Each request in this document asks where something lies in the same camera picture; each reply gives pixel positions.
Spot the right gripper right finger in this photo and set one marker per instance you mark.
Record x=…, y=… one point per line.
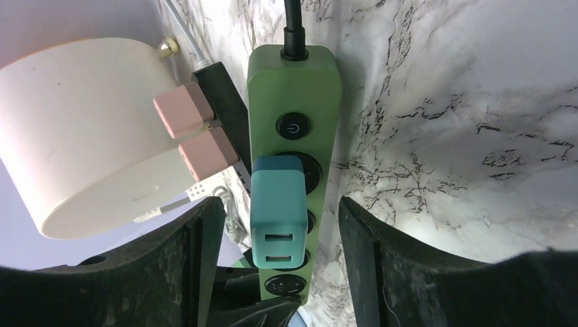
x=398, y=280

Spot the teal USB plug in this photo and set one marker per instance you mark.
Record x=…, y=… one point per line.
x=278, y=212

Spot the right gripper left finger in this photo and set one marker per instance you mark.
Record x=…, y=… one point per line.
x=164, y=278

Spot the pink USB plug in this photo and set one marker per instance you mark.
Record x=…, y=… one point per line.
x=184, y=110
x=208, y=153

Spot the black strip with pink plugs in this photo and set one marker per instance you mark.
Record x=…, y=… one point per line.
x=230, y=110

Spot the cream cylindrical container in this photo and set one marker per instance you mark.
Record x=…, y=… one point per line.
x=82, y=140

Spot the green power strip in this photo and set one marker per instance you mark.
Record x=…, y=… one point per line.
x=293, y=110

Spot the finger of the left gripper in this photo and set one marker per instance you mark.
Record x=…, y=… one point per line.
x=236, y=301

